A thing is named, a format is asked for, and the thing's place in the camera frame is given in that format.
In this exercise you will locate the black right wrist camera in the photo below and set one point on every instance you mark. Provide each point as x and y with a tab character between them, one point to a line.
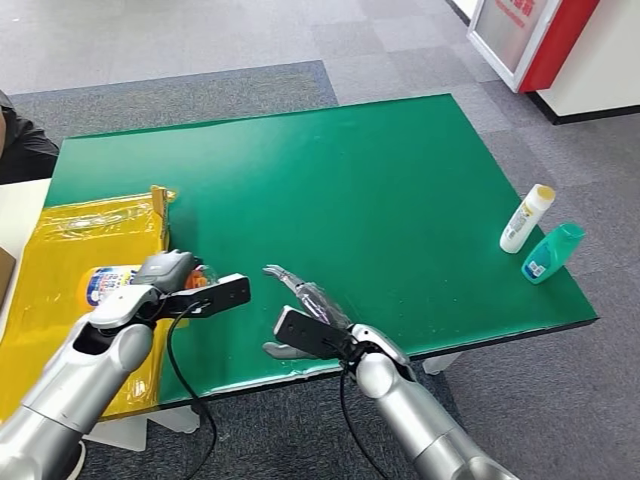
310	334

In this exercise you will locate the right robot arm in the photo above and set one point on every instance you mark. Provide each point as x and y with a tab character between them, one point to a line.
410	411

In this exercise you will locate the white table foot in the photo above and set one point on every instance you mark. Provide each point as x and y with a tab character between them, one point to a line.
440	364
125	430

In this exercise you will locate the yellow tape-wrapped box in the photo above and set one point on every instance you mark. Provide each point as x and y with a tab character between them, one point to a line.
50	278

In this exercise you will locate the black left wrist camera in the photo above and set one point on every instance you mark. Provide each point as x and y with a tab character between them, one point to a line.
215	298

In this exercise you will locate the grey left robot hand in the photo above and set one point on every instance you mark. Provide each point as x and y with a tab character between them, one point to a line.
167	268

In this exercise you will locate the green table mat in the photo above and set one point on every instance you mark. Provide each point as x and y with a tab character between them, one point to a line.
350	199

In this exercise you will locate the orange bottle with clear cap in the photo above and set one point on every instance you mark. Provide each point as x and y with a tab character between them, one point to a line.
107	285

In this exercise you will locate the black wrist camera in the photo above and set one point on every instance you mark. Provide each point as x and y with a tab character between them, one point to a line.
310	334
215	298

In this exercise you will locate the white counter with black base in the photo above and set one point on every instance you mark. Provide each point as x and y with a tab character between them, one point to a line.
600	66

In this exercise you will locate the white side table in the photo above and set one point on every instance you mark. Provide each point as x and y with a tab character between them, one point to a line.
17	212

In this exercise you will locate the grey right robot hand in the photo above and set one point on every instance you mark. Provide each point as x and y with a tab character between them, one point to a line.
315	301

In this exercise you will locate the teal plastic bottle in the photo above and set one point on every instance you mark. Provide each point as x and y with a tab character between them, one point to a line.
550	255

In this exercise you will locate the red and white display cabinet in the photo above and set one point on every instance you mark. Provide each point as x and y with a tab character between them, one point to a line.
505	33

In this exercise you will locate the brown cardboard piece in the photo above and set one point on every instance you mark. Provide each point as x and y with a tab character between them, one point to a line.
6	278

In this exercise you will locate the person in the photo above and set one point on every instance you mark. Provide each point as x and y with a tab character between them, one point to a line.
25	152

